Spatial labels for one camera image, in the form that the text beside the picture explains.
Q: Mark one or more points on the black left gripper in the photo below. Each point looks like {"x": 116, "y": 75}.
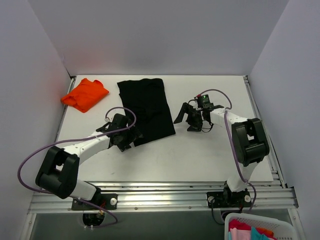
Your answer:
{"x": 130, "y": 139}

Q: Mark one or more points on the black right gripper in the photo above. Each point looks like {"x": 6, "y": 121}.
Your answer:
{"x": 194, "y": 117}

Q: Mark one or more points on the black t shirt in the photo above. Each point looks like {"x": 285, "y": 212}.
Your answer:
{"x": 146, "y": 98}

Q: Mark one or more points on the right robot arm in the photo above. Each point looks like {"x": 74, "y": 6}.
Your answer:
{"x": 246, "y": 136}

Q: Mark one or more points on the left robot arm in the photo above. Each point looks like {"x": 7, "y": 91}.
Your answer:
{"x": 58, "y": 173}

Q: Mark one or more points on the orange folded t shirt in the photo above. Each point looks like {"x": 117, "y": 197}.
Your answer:
{"x": 86, "y": 95}

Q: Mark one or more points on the pink garment in basket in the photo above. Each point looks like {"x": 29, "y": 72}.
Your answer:
{"x": 238, "y": 230}

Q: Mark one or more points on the teal garment in basket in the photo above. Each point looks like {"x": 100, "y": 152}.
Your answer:
{"x": 255, "y": 235}

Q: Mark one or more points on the orange garment in basket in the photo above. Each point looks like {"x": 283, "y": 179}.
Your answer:
{"x": 268, "y": 233}

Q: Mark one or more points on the white laundry basket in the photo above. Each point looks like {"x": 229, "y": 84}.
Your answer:
{"x": 281, "y": 229}

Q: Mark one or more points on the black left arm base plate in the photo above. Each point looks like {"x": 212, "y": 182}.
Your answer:
{"x": 107, "y": 201}

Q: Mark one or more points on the aluminium frame rail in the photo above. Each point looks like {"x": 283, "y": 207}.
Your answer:
{"x": 188, "y": 196}

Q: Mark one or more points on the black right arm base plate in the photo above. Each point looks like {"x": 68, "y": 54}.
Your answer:
{"x": 219, "y": 199}

